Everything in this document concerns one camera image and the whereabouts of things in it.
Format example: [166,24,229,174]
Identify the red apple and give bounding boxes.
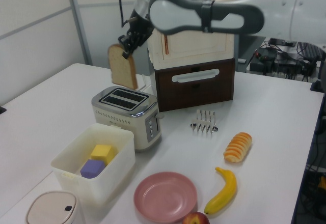
[181,211,210,224]

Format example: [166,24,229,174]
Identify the orange striped bread roll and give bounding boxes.
[223,131,253,163]

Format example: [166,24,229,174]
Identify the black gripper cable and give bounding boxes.
[119,0,143,28]

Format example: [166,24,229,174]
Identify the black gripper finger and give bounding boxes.
[122,32,144,59]
[117,33,131,51]

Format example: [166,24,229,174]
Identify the black pole clamp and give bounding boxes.
[309,78,325,93]

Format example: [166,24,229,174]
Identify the yellow block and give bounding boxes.
[90,144,114,164]

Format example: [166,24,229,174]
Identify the cream toy cabinet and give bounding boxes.
[147,0,236,71]

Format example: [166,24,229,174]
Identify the metal toast rack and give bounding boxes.
[189,109,220,134]

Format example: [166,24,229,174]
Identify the pink plate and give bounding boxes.
[133,172,198,223]

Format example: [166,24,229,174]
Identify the white drawer handle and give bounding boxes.
[171,68,220,83]

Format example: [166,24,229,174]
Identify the black keyboard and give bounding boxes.
[296,42,321,59]

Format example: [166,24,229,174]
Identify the yellow banana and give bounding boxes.
[203,166,238,215]

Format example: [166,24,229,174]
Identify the brown wooden drawer box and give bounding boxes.
[154,57,235,113]

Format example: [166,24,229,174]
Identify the black device with red button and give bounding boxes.
[250,46,278,75]

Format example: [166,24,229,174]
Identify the cream chrome toaster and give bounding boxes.
[91,86,165,151]

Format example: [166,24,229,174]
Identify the white plastic container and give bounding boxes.
[50,123,136,206]

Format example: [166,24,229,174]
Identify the purple block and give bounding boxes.
[79,159,106,179]

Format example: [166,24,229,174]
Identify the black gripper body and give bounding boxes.
[126,9,155,47]

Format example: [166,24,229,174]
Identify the grey partition post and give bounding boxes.
[63,0,93,66]

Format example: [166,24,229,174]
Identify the black monitor stand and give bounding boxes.
[268,37,296,47]

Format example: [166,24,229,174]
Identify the toast bread slice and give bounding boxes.
[107,43,139,91]

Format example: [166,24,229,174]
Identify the white toaster cable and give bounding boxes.
[138,74,149,92]

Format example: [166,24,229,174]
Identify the small white lidded bin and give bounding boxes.
[24,190,86,224]

